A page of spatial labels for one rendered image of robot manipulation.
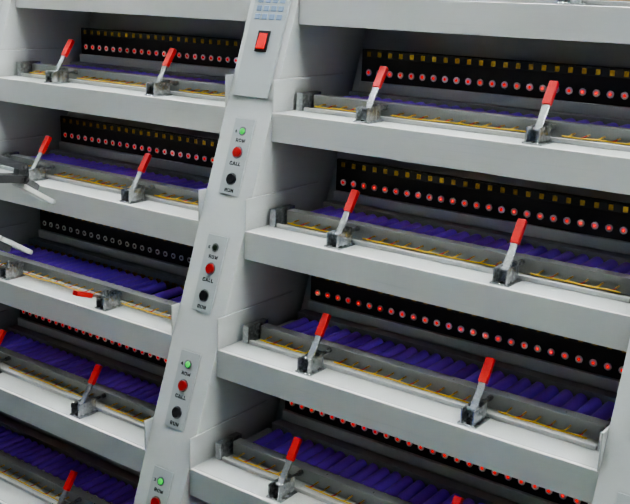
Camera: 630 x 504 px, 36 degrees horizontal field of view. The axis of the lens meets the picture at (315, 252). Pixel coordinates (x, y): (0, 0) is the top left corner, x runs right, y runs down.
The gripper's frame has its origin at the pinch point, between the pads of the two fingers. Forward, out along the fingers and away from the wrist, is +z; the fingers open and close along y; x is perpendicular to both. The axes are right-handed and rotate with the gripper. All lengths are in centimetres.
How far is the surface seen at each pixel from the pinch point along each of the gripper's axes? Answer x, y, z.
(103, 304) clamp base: 5.5, 7.5, 17.5
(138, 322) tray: 14.1, 8.2, 18.1
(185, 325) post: 24.6, 6.1, 17.0
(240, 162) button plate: 27.2, -20.3, 11.0
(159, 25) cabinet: -20, -49, 25
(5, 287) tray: -20.2, 10.8, 18.0
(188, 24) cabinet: -12, -50, 25
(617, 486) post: 95, 6, 18
